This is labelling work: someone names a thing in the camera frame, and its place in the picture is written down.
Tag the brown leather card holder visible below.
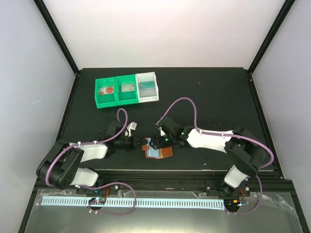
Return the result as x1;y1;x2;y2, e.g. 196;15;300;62
142;144;173;159

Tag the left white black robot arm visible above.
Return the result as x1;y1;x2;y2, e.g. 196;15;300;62
36;121;148;194

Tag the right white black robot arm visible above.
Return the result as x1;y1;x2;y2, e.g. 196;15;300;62
148;116;268;196

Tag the light blue card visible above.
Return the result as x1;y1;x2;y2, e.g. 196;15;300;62
145;138;162;159

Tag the grey card in bin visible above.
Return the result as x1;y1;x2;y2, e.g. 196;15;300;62
121;83;135;92

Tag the red spotted card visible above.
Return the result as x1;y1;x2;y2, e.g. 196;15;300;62
99;86;114;95

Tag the teal card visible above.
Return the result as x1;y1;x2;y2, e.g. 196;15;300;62
139;81;155;90

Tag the left green bin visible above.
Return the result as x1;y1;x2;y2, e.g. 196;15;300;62
94;77;118;109

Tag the green bin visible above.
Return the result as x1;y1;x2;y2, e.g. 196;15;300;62
94;77;118;109
116;74;138;105

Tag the middle green bin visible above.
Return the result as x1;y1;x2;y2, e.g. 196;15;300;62
116;74;138;105

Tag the white translucent bin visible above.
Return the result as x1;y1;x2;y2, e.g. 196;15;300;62
135;72;159;103

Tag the small circuit board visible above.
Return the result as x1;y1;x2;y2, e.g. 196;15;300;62
88;197;106;205

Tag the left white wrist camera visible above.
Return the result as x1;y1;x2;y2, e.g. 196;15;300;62
125;122;137;137

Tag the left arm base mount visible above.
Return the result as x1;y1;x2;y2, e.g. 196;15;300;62
76;177;110;196

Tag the white slotted cable duct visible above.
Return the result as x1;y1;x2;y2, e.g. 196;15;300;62
41;196;225;210

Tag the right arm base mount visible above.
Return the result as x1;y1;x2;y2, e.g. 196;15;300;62
205;179;250;198

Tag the left black frame post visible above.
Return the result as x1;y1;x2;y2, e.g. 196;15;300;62
34;0;80;75

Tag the black frame post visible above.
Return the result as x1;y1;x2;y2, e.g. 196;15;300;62
34;0;80;75
248;0;295;75

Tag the right black frame post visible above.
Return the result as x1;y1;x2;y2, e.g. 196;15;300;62
248;0;295;75

